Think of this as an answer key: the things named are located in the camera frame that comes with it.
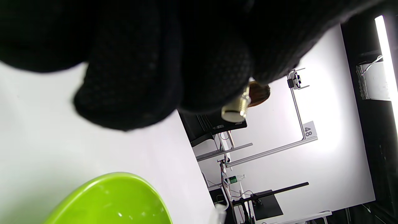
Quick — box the black flat stand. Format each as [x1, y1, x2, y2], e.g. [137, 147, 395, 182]
[233, 182, 310, 224]

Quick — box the person's left hand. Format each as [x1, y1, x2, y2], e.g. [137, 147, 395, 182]
[0, 0, 384, 132]

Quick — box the white number tag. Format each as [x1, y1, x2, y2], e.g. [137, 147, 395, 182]
[302, 121, 317, 139]

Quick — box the silver aluminium frame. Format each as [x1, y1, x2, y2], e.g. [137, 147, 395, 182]
[225, 68, 318, 168]

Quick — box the ceiling light strip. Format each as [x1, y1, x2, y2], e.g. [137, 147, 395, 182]
[375, 16, 398, 131]

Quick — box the small black mounted camera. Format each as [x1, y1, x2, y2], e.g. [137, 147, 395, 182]
[287, 73, 303, 89]

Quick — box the silver aluminium bar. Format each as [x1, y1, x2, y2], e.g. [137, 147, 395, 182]
[196, 142, 253, 162]

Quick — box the lime green plastic bowl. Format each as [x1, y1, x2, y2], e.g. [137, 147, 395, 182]
[44, 172, 173, 224]

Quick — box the white ceiling box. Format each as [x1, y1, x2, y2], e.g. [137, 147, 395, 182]
[356, 56, 393, 100]

